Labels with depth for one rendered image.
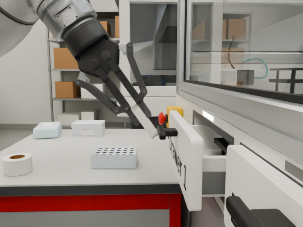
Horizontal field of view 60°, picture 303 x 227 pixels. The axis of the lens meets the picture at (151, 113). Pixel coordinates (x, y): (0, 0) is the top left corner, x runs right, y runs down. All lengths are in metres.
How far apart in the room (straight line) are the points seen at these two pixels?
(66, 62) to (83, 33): 4.05
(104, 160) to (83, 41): 0.37
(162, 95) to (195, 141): 0.94
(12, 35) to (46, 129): 0.61
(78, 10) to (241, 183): 0.36
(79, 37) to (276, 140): 0.34
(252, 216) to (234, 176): 0.12
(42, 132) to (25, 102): 4.22
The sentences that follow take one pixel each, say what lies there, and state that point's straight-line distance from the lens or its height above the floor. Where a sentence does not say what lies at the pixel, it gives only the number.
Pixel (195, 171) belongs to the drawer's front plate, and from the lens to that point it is 0.38.
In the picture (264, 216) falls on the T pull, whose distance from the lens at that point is 0.23.
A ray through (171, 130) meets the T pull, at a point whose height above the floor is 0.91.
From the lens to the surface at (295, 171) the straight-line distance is 0.25.
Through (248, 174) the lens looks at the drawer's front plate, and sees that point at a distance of 0.29.
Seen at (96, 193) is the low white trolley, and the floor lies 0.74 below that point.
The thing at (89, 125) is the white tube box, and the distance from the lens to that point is 1.12.
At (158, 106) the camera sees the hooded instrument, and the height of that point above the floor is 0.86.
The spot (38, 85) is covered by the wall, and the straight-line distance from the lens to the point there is 5.20.
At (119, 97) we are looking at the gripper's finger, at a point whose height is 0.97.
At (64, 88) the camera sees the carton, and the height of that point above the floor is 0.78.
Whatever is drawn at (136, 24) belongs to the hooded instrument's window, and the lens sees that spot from 1.33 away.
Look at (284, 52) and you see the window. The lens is 0.30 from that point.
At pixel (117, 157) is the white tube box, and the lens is 0.73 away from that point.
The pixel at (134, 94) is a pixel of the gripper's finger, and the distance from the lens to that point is 0.48.
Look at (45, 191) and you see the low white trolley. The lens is 0.69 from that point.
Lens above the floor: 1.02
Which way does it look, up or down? 9 degrees down
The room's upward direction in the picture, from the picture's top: straight up
